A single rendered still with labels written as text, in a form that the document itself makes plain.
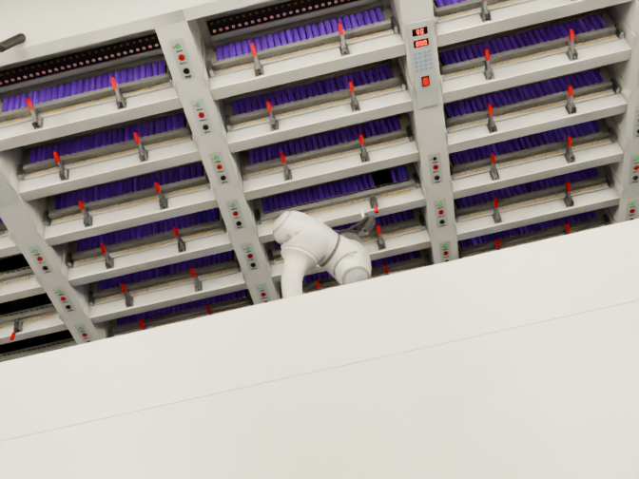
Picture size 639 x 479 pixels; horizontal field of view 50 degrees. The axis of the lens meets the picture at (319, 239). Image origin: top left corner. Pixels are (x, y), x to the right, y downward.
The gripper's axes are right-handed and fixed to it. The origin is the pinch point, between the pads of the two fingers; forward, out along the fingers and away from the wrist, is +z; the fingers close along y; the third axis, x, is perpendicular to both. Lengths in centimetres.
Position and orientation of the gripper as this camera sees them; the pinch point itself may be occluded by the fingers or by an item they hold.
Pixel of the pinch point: (340, 218)
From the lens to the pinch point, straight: 217.4
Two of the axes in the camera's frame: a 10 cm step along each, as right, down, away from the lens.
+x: -2.2, -8.8, -4.2
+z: -0.6, -4.2, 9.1
